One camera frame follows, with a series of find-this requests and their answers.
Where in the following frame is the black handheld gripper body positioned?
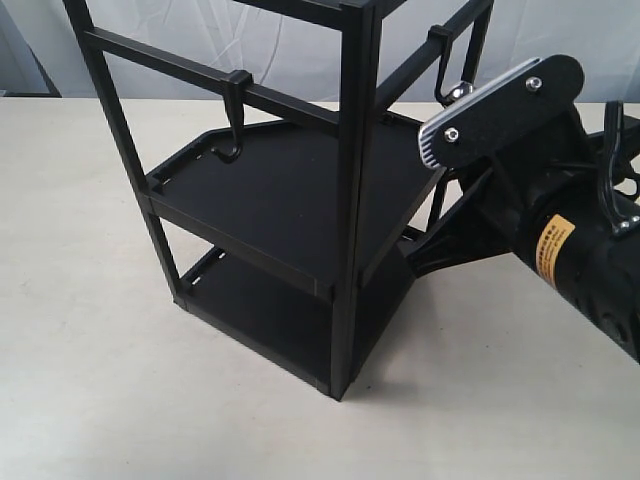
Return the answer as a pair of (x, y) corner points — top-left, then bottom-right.
(401, 101), (639, 358)

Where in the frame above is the stainless steel mug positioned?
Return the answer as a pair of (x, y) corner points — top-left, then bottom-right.
(446, 81), (474, 104)

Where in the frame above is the black shelf rack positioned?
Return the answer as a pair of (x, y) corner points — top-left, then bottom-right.
(65, 1), (493, 400)

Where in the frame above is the black right hook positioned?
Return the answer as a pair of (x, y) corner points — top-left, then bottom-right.
(427, 25), (454, 107)

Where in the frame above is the black hook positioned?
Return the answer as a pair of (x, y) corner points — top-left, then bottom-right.
(211, 70), (253, 164)
(427, 25), (454, 107)

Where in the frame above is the black left hook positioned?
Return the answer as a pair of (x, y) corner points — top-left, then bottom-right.
(211, 70), (253, 164)

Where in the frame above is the white backdrop cloth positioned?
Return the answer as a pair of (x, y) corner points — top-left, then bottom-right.
(1, 1), (639, 102)

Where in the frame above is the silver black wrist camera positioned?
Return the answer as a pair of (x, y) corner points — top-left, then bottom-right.
(417, 54), (585, 170)

